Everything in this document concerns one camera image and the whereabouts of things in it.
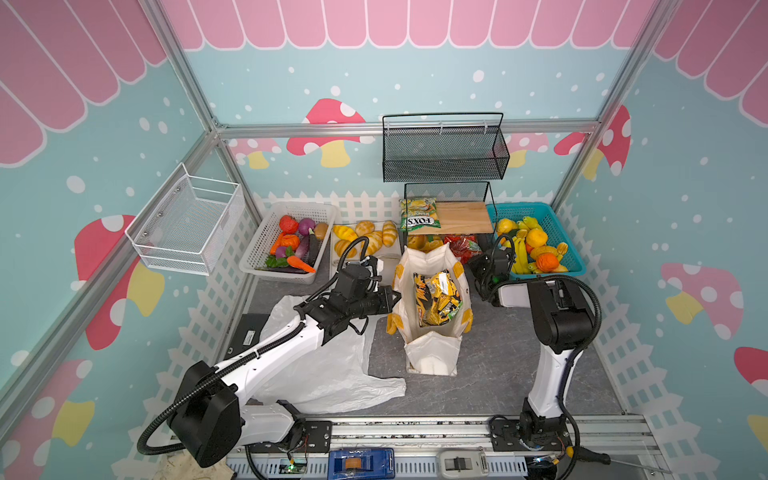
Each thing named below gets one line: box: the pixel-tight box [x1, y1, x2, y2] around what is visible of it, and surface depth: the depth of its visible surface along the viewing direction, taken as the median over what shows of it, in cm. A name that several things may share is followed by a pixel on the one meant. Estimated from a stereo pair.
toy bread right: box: [382, 220, 399, 247], surface depth 118 cm
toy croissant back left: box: [333, 225, 358, 242], surface depth 118 cm
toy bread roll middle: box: [355, 221, 375, 237], surface depth 118 cm
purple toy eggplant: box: [295, 235, 310, 261], surface depth 111 cm
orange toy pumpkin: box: [280, 234, 301, 251], surface depth 111 cm
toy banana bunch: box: [511, 229, 531, 275], surface depth 108 cm
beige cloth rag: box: [153, 450, 236, 480], surface depth 71 cm
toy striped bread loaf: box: [360, 231, 383, 256], surface depth 114 cm
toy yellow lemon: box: [526, 228, 548, 248], surface depth 105 cm
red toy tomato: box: [279, 215, 299, 235], surface depth 117 cm
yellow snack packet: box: [407, 234, 444, 254], surface depth 108 cm
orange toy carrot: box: [287, 256, 316, 273], surface depth 98 cm
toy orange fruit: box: [536, 253, 559, 273], surface depth 99 cm
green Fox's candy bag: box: [399, 198, 441, 232], surface depth 99 cm
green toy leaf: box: [265, 255, 289, 268], surface depth 108 cm
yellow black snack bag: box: [413, 269, 463, 327], surface depth 81 cm
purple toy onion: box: [299, 218, 316, 236], surface depth 115 cm
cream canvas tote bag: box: [386, 242, 473, 376], surface depth 84 cm
